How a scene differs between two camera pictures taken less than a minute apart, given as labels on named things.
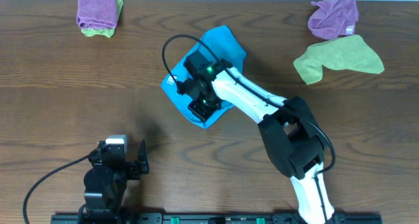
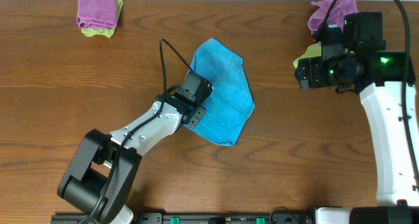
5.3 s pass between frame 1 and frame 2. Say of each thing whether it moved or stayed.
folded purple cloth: stayed
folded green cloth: stayed
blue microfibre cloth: moved
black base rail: stayed
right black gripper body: moved
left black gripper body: moved
